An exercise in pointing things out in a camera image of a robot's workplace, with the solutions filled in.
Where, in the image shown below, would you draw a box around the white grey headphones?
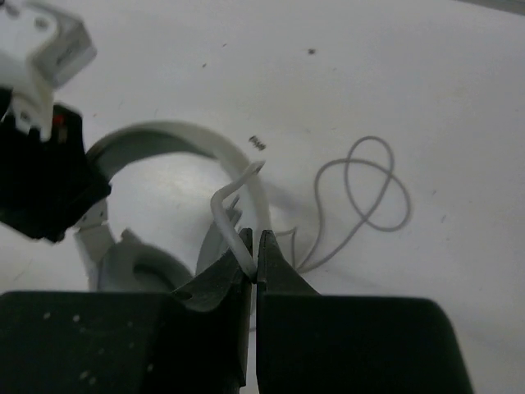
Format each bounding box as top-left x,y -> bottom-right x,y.
73,121 -> 272,292

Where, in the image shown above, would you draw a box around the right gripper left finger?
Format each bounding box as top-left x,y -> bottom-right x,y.
1,253 -> 251,393

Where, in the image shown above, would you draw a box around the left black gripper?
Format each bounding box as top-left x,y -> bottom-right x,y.
1,87 -> 111,243

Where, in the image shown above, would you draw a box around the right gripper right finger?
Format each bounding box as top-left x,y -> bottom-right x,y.
256,231 -> 473,393

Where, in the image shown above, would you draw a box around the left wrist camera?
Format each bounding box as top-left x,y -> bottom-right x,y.
1,1 -> 97,141

